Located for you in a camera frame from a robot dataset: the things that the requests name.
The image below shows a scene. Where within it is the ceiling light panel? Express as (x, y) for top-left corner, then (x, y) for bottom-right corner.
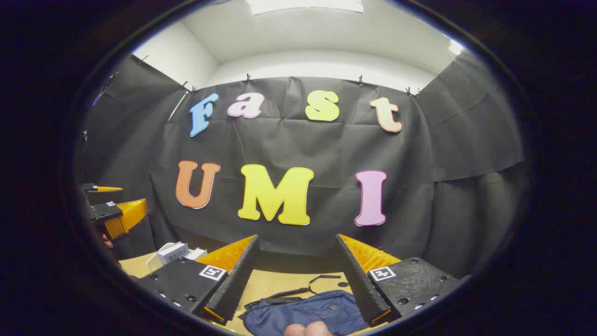
(246, 0), (364, 15)

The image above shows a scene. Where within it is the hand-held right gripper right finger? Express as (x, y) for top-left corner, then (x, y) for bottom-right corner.
(335, 233), (469, 327)

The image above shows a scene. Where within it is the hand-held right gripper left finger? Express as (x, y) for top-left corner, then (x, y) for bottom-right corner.
(138, 234), (261, 326)

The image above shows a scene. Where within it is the navy blue schoolbag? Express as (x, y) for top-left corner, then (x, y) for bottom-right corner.
(240, 274), (371, 336)

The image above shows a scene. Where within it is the white plastic bookshelf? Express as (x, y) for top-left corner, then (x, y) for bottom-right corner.
(146, 242), (178, 272)

